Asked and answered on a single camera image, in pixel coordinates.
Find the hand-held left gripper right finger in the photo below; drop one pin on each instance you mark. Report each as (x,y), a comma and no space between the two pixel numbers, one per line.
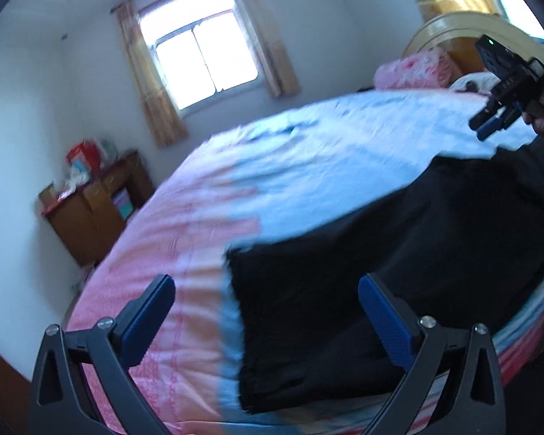
(385,317)

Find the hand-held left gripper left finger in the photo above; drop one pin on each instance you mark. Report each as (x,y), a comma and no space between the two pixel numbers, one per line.
(147,317)

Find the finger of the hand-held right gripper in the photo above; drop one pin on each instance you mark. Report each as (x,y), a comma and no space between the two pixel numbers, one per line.
(487,129)
(511,117)

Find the black pants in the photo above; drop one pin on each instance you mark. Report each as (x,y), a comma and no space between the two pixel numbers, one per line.
(390,258)

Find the white patterned pillow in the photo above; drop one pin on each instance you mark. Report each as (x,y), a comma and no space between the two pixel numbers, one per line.
(473,82)

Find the cream and wood headboard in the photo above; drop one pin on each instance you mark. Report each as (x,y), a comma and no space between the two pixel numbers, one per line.
(458,25)

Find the pink floral quilt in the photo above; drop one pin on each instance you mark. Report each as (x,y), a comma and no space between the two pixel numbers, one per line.
(412,70)

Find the wooden cabinet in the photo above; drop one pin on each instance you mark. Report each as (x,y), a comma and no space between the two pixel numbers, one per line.
(90,217)

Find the red bag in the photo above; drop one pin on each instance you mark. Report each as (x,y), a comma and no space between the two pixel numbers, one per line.
(82,154)

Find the bed with blue-pink sheet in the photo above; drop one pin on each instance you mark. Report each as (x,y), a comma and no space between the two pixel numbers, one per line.
(299,158)

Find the beige patterned curtain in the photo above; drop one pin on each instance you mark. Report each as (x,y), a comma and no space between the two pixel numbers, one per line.
(267,45)
(154,90)

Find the window with white frame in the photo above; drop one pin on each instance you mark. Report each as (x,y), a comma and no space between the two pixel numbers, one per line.
(195,45)

